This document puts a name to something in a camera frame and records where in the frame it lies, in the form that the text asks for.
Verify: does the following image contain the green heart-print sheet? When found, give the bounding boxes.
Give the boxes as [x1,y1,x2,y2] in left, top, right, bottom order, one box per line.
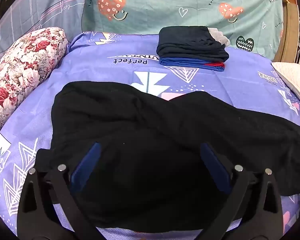
[81,0,284,60]

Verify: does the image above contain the folded red garment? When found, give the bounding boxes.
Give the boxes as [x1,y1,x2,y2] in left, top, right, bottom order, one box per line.
[205,61,226,68]

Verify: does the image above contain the folded grey garment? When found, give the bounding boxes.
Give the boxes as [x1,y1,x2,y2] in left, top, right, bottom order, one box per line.
[208,27,231,47]

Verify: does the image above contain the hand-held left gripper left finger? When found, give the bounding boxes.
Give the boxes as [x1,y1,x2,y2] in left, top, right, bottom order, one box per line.
[17,142,105,240]

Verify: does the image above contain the grey plaid sheet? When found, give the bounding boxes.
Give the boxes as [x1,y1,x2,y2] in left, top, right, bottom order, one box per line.
[0,0,87,65]

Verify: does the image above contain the wooden bed frame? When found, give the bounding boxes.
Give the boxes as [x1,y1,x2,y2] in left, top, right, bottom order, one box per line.
[272,0,300,63]

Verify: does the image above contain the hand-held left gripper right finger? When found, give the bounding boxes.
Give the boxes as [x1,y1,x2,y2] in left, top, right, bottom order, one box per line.
[197,142,283,240]

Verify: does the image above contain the floral bolster pillow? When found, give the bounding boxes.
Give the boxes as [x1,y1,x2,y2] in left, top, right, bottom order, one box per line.
[0,27,69,144]

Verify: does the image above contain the black pants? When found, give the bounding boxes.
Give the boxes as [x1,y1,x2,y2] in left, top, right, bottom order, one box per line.
[36,81,300,234]

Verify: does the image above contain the folded black garment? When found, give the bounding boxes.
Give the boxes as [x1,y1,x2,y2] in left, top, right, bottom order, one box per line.
[157,26,230,62]

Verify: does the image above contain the white pillow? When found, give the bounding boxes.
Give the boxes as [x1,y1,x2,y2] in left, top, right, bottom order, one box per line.
[272,62,300,110]

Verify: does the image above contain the folded blue garment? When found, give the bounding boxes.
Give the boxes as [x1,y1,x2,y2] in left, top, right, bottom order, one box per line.
[159,57,225,72]

